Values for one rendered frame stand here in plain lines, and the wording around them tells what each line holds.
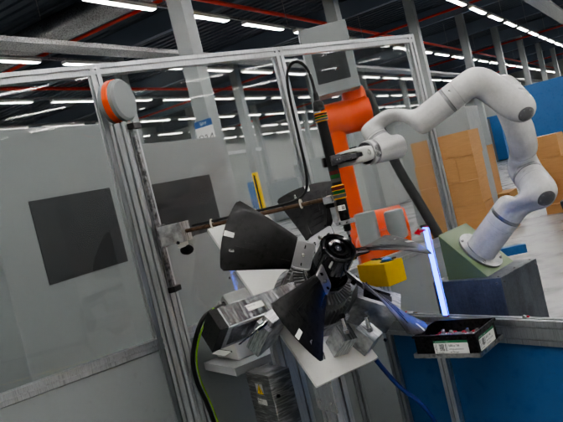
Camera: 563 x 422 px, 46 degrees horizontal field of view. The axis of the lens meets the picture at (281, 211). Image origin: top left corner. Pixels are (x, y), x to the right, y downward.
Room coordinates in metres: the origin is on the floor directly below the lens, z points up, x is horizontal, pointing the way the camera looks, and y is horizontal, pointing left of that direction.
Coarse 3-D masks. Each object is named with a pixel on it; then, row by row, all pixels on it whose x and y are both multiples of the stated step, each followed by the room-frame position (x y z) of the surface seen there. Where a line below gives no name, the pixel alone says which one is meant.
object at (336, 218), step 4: (324, 200) 2.15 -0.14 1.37; (328, 200) 2.15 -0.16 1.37; (332, 200) 2.15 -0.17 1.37; (328, 204) 2.14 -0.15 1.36; (332, 204) 2.14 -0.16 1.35; (332, 208) 2.15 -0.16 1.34; (336, 208) 2.15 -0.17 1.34; (332, 212) 2.15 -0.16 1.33; (336, 212) 2.14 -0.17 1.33; (332, 216) 2.15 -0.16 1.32; (336, 216) 2.14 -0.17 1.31; (336, 220) 2.14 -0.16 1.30; (344, 220) 2.12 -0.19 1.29; (348, 220) 2.11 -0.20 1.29; (352, 220) 2.12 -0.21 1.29; (356, 220) 2.14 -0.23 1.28; (336, 224) 2.14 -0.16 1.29; (340, 224) 2.12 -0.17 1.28
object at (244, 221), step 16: (240, 208) 2.07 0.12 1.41; (240, 224) 2.05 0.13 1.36; (256, 224) 2.06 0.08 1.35; (272, 224) 2.07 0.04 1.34; (224, 240) 2.03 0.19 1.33; (240, 240) 2.04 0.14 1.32; (256, 240) 2.05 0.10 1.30; (272, 240) 2.06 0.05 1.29; (288, 240) 2.06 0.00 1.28; (224, 256) 2.02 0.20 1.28; (240, 256) 2.03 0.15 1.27; (256, 256) 2.05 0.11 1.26; (272, 256) 2.06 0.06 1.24; (288, 256) 2.07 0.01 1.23
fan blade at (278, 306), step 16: (304, 288) 1.91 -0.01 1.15; (320, 288) 1.98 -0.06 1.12; (272, 304) 1.82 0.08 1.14; (288, 304) 1.85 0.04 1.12; (304, 304) 1.89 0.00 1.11; (320, 304) 1.96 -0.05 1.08; (288, 320) 1.82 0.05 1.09; (304, 320) 1.87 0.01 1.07; (320, 320) 1.94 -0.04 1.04; (304, 336) 1.84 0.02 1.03; (320, 336) 1.91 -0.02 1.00; (320, 352) 1.87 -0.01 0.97
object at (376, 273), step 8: (360, 264) 2.64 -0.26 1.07; (368, 264) 2.59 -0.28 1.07; (376, 264) 2.54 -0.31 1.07; (384, 264) 2.51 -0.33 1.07; (392, 264) 2.53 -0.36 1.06; (400, 264) 2.55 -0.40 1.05; (360, 272) 2.62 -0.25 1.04; (368, 272) 2.58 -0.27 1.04; (376, 272) 2.54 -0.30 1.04; (384, 272) 2.51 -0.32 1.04; (392, 272) 2.52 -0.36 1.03; (400, 272) 2.54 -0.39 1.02; (368, 280) 2.59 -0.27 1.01; (376, 280) 2.55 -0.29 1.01; (384, 280) 2.52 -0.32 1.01; (392, 280) 2.51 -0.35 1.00; (400, 280) 2.54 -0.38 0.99
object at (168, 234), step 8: (160, 224) 2.38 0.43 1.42; (168, 224) 2.37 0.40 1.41; (176, 224) 2.32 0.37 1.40; (184, 224) 2.35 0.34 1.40; (160, 232) 2.35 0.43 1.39; (168, 232) 2.34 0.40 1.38; (176, 232) 2.33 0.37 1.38; (184, 232) 2.34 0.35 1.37; (160, 240) 2.36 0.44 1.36; (168, 240) 2.34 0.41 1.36; (176, 240) 2.33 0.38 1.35; (184, 240) 2.33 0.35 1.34
